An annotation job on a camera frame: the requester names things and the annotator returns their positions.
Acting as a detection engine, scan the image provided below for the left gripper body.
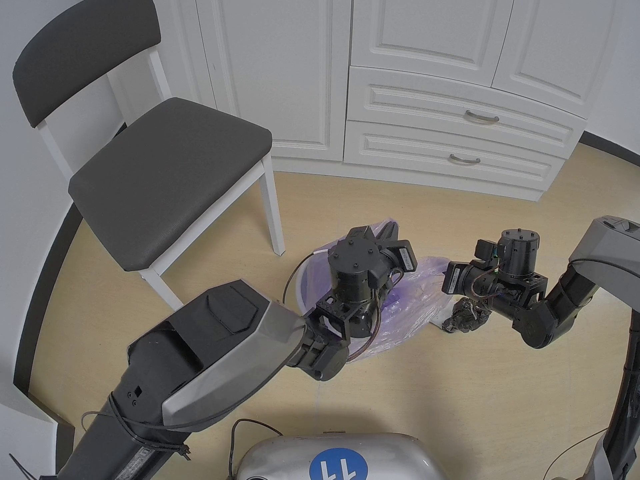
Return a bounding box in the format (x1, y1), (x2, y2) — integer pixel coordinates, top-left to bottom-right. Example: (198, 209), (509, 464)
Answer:
(379, 240), (417, 289)

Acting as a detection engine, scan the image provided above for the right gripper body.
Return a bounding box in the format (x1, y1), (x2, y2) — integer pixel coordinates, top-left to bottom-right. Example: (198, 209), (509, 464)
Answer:
(442, 261), (497, 297)

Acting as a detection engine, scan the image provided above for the purple plastic bag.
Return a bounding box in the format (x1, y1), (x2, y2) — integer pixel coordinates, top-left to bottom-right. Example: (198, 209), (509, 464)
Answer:
(300, 216), (453, 364)

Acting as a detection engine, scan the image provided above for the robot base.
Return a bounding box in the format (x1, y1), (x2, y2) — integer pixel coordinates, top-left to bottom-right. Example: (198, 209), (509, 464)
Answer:
(235, 433), (448, 480)

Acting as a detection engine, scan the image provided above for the crumpled black plastic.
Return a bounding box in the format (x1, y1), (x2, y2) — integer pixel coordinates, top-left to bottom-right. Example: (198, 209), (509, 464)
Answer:
(442, 295), (493, 335)

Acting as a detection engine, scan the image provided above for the pale grey trash bin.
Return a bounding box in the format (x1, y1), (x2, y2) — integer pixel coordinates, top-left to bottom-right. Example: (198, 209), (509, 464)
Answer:
(297, 247), (401, 364)

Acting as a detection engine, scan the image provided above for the white wardrobe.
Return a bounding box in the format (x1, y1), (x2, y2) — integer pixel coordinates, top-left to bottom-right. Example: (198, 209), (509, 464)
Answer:
(80, 0), (590, 204)

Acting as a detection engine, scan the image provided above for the white chair with grey seat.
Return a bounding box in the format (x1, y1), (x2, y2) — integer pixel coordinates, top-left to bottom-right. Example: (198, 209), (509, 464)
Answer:
(12, 0), (286, 311)

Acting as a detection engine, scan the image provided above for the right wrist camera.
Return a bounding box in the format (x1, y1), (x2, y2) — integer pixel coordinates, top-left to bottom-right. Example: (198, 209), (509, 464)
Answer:
(474, 238), (499, 265)

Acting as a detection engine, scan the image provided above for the braided black cable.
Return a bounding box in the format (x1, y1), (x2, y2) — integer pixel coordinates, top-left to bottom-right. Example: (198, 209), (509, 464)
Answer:
(281, 249), (403, 356)

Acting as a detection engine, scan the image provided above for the thin black cable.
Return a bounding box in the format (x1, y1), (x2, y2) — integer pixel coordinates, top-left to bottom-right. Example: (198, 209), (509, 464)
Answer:
(546, 428), (608, 480)

